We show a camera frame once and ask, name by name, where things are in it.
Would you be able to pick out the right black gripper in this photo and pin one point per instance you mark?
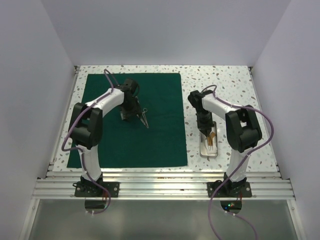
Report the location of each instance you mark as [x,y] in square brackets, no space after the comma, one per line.
[203,127]

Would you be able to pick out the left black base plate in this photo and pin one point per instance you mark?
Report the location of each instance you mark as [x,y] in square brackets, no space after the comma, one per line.
[93,191]

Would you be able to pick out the tan adhesive bandage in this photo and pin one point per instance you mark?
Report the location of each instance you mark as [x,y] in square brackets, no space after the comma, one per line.
[209,141]
[213,141]

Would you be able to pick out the silver surgical forceps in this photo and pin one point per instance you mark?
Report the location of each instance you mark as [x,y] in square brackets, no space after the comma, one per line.
[143,118]

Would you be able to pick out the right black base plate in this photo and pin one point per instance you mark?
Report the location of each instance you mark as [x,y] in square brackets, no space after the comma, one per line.
[212,190]

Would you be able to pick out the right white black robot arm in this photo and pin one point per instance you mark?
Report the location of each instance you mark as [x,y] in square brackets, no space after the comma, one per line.
[243,132]

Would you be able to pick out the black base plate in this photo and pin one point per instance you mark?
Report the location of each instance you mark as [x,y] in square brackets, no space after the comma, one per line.
[93,191]
[212,190]

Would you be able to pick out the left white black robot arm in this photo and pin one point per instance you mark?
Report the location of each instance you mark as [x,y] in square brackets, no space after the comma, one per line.
[86,126]

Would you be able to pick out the rectangular metal tray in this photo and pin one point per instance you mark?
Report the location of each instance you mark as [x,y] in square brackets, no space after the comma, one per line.
[202,150]

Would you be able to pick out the aluminium rail frame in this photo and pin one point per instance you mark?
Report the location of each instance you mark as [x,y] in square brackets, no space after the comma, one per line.
[235,85]

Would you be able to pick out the white gauze pad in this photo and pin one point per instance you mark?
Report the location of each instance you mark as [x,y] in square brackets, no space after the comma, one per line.
[210,150]

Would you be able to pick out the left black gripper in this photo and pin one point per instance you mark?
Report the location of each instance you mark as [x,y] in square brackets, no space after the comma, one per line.
[136,110]

